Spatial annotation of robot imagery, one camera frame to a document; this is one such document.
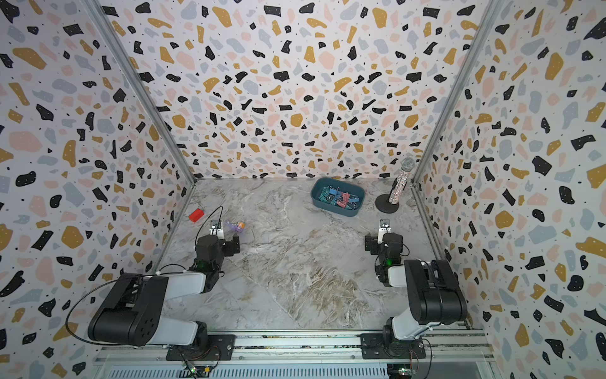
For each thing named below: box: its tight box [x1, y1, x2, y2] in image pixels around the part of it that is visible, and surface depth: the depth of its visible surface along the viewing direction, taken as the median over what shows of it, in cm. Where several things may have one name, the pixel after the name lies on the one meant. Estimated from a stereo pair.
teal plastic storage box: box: [310, 177, 367, 218], surface depth 115 cm
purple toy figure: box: [224, 219, 246, 233], surface depth 102 cm
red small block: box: [188, 208, 205, 223], surface depth 108 cm
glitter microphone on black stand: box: [374, 157, 416, 214], surface depth 101 cm
